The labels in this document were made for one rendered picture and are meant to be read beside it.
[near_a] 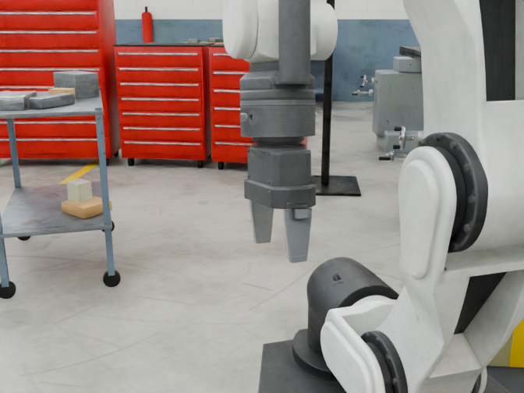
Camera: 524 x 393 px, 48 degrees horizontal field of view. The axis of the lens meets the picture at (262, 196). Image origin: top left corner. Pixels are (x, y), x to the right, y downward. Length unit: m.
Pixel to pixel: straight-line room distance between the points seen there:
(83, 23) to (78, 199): 2.35
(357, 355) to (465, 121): 0.41
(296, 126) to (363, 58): 8.55
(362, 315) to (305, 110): 0.46
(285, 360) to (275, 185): 0.59
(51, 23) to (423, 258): 4.63
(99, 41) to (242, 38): 4.40
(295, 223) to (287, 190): 0.04
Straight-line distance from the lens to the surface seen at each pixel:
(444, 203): 0.68
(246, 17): 0.67
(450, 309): 0.76
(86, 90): 3.10
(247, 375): 2.19
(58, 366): 2.36
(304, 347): 1.20
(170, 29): 9.40
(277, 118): 0.66
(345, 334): 0.98
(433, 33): 0.75
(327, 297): 1.10
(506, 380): 2.27
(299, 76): 0.64
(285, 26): 0.65
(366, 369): 0.92
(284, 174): 0.67
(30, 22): 5.20
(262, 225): 0.77
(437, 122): 0.75
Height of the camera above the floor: 1.21
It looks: 17 degrees down
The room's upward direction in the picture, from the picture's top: straight up
